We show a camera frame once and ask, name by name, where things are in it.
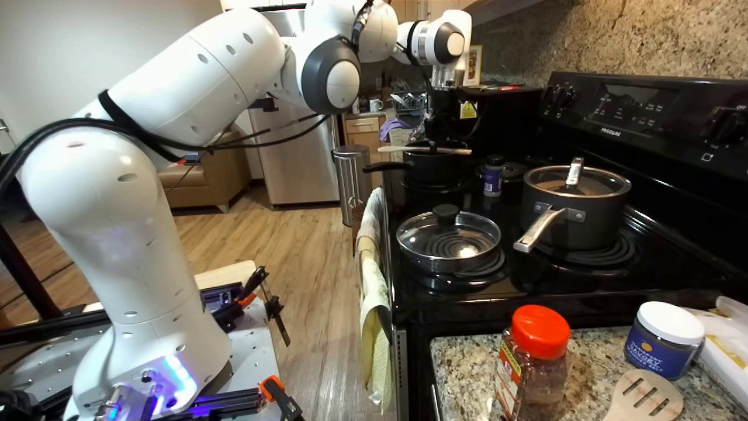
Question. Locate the black electric coil burner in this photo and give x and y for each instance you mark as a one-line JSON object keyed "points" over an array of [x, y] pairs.
{"points": [[475, 276], [616, 255]]}

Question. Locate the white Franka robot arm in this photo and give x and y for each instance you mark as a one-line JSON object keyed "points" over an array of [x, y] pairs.
{"points": [[117, 235]]}

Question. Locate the blue jar white lid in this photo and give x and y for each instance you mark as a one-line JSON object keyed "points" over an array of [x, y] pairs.
{"points": [[657, 351]]}

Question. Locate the small blue bottle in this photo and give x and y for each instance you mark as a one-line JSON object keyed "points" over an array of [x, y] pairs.
{"points": [[492, 181]]}

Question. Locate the spice jar red lid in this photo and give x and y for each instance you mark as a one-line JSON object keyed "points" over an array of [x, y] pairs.
{"points": [[534, 374]]}

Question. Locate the black microwave yellow label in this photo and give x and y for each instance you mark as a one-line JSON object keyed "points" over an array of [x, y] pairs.
{"points": [[506, 118]]}

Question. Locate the wooden slotted spatula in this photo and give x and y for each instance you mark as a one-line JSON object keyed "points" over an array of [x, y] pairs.
{"points": [[622, 406]]}

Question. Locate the stainless steel refrigerator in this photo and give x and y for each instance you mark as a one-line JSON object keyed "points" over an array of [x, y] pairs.
{"points": [[299, 172]]}

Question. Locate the cream kitchen towel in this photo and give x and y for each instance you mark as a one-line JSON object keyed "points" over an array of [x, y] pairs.
{"points": [[375, 296]]}

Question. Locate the glass lid black knob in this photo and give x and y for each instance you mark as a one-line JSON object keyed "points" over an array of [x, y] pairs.
{"points": [[448, 242]]}

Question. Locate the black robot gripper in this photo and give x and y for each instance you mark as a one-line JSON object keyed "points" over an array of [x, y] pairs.
{"points": [[446, 109]]}

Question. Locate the grey metal robot base plate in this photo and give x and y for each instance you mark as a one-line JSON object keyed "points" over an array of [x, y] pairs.
{"points": [[249, 351]]}

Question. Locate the yellow red box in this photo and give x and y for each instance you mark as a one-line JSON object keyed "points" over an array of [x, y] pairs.
{"points": [[475, 71]]}

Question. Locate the grey metal bin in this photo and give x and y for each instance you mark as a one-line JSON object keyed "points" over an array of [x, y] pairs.
{"points": [[352, 187]]}

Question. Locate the light wooden board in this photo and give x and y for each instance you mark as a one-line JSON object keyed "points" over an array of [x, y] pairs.
{"points": [[225, 274]]}

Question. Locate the grey utensil in saucepan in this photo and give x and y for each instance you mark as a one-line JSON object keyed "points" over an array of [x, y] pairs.
{"points": [[573, 172]]}

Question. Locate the black electric stove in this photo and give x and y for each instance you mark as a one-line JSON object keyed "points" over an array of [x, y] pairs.
{"points": [[663, 266]]}

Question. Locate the grey utensil holder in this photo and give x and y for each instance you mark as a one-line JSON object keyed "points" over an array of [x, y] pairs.
{"points": [[406, 118]]}

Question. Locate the orange black clamp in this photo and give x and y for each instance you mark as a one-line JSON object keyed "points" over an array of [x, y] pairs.
{"points": [[270, 308], [277, 388]]}

